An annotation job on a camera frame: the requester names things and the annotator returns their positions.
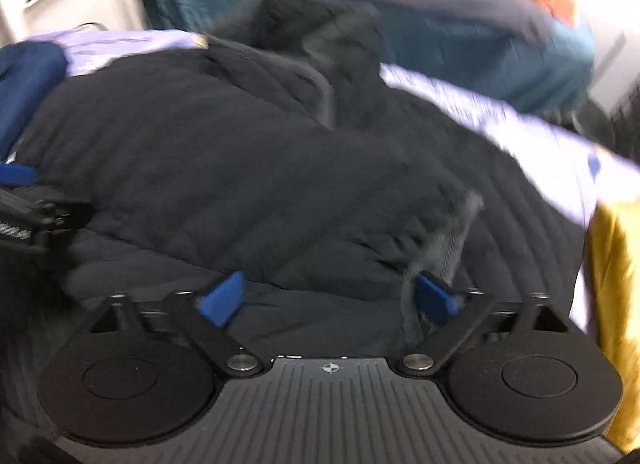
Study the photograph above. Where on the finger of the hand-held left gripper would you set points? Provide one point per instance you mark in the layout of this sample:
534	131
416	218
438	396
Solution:
16	174

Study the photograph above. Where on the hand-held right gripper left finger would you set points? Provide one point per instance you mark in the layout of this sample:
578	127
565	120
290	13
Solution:
222	300

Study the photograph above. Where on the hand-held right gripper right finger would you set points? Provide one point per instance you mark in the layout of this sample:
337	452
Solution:
436	300

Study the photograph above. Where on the black quilted jacket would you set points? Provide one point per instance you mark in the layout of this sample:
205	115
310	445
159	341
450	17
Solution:
260	179

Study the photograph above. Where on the navy blue pants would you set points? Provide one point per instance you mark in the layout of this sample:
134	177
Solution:
27	84

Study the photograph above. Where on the yellow cloth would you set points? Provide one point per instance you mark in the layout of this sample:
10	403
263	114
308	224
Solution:
617	314

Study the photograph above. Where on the purple floral bed sheet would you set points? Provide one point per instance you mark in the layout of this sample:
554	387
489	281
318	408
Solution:
500	119

